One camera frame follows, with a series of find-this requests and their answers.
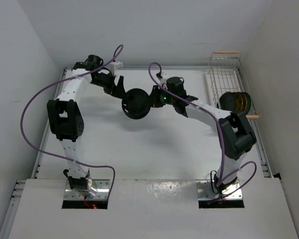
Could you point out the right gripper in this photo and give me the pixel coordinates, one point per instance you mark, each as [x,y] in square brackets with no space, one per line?
[154,97]

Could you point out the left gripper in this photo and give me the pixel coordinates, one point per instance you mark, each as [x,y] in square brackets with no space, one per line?
[119,91]

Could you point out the black plate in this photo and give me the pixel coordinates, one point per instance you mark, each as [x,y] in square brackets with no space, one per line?
[227,101]
[136,104]

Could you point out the yellow patterned plate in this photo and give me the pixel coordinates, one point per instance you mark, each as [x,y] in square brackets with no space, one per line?
[239,101]
[244,101]

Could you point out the blue green patterned plate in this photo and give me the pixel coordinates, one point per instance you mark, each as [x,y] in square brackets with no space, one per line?
[249,103]

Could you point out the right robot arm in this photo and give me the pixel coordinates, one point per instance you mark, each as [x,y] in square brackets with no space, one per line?
[236,136]

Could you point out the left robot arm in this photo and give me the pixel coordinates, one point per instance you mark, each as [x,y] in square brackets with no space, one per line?
[66,121]

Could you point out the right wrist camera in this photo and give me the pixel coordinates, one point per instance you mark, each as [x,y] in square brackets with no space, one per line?
[162,77]

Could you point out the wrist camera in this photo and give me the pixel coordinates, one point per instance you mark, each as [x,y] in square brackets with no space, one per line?
[162,77]
[114,66]

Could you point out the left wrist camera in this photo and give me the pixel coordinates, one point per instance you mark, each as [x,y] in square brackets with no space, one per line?
[114,66]

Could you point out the white wire dish rack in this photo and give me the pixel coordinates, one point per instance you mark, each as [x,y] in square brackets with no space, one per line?
[225,74]

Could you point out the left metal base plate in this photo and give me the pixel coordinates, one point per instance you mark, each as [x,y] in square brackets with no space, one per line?
[97,190]

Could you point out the metal base plate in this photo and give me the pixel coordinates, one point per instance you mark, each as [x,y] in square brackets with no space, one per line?
[205,193]
[97,190]

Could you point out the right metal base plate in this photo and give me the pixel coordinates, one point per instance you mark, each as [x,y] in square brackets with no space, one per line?
[205,193]

